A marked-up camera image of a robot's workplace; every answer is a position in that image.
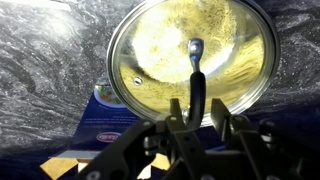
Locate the yellow cooked pasta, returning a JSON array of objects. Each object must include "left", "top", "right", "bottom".
[{"left": 118, "top": 0, "right": 268, "bottom": 114}]

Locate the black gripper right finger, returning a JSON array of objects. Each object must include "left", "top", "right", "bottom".
[{"left": 211, "top": 98, "right": 320, "bottom": 180}]

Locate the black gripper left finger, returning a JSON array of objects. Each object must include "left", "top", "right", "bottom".
[{"left": 76, "top": 98, "right": 216, "bottom": 180}]

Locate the glass lid with black handle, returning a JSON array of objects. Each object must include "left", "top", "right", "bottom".
[{"left": 105, "top": 0, "right": 282, "bottom": 128}]

